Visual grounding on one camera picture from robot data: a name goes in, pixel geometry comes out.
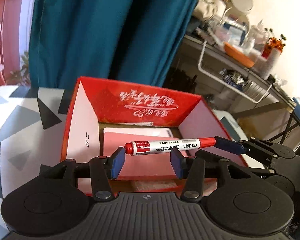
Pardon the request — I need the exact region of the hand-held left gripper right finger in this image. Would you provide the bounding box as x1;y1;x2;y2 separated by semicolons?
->
170;147;240;202

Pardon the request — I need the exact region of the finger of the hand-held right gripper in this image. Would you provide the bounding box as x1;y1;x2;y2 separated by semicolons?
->
195;150;275;177
214;136;296;158

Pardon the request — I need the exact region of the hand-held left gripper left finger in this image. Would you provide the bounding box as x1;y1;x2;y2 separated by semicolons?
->
39;147;126;202

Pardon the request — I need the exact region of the red whiteboard marker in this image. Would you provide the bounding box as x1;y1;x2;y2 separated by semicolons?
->
124;137;217;156

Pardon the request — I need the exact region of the white power bank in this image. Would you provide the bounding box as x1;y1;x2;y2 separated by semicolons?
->
103;127;172;138

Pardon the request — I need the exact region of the red strawberry cardboard box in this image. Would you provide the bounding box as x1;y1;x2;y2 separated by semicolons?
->
59;76;248;183

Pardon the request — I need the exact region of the black side table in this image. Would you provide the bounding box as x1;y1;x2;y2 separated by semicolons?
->
282;110;300;153

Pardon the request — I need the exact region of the cluttered grey desk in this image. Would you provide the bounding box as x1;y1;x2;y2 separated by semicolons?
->
182;33;298;120

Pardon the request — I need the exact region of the orange plastic tray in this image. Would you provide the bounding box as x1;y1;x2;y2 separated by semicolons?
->
223;42;256;68

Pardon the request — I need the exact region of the clear acrylic organizer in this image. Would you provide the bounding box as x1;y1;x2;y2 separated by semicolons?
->
249;22;268;44

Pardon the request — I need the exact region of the teal curtain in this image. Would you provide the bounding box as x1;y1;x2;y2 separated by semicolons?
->
27;0;206;88

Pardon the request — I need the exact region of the white wire basket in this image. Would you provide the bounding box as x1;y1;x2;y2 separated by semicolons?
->
198;40;273;104

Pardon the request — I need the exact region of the beige drawstring bag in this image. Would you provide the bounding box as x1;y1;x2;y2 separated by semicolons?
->
197;0;226;18

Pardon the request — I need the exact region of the pink room wall poster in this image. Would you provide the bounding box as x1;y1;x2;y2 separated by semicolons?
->
0;0;40;96

